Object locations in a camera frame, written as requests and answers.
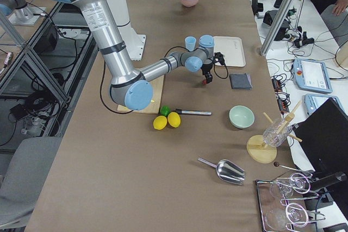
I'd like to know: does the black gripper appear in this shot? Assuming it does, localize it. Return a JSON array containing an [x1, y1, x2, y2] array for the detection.
[[201, 52, 225, 83]]

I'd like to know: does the steel muddler black tip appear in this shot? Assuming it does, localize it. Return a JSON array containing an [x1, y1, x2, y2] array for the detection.
[[175, 109, 212, 116]]

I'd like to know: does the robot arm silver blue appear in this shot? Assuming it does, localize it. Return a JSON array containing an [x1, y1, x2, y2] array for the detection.
[[55, 0, 215, 110]]

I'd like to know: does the light blue plastic cup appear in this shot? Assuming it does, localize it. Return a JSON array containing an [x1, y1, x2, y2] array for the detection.
[[184, 36, 196, 52]]

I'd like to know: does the wooden cup tree stand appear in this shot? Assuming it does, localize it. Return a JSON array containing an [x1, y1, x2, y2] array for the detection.
[[247, 101, 302, 164]]

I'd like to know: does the steel ice scoop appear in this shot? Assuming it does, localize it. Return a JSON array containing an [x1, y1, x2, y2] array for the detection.
[[197, 158, 245, 185]]

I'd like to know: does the grey folded cloth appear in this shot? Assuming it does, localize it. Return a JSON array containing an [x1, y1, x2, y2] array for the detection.
[[229, 73, 252, 90]]

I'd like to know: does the cream rabbit tray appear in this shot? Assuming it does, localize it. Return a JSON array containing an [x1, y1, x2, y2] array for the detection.
[[213, 36, 246, 67]]

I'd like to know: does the mint green bowl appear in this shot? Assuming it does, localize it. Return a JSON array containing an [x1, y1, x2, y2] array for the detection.
[[229, 105, 255, 129]]

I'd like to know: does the yellow lemon near muddler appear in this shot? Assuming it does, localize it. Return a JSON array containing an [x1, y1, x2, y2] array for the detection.
[[167, 111, 181, 128]]

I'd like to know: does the green lime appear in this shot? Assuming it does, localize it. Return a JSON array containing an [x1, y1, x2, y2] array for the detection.
[[159, 105, 171, 117]]

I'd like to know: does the wooden cutting board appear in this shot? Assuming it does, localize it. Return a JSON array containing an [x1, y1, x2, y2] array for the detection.
[[117, 76, 164, 114]]

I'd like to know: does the yellow lemon outer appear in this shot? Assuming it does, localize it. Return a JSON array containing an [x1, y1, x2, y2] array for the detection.
[[153, 115, 167, 130]]

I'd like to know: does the clear glass mug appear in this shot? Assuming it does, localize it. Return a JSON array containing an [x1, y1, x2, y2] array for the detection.
[[263, 119, 292, 147]]

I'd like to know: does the teach pendant far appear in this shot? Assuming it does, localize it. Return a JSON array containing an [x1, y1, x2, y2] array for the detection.
[[292, 59, 333, 93]]

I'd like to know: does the teach pendant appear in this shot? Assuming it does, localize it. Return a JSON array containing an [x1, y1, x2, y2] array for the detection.
[[292, 59, 333, 93], [304, 94, 343, 116]]

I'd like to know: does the teach pendant near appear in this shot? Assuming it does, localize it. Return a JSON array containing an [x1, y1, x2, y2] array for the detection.
[[304, 94, 343, 116]]

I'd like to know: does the black glass rack tray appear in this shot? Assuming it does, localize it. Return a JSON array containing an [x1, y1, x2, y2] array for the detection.
[[256, 172, 326, 231]]

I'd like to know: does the aluminium frame post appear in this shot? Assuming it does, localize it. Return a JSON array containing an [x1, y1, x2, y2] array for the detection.
[[260, 0, 293, 57]]

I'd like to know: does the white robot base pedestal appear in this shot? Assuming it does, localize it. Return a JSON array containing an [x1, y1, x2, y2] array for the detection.
[[107, 0, 146, 61]]

